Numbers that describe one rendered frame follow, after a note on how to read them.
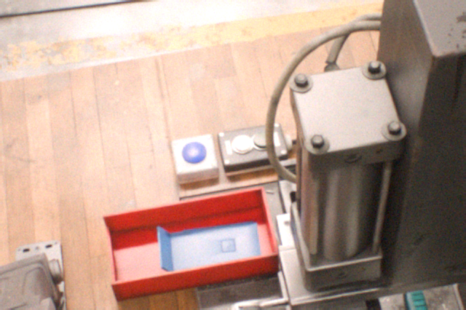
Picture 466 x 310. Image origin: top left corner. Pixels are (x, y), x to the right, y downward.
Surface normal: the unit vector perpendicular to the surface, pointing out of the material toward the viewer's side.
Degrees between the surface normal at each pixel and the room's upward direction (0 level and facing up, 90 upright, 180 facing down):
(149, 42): 0
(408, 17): 90
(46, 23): 0
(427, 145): 90
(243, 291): 0
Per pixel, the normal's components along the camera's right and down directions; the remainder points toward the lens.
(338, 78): -0.05, -0.54
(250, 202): 0.17, 0.82
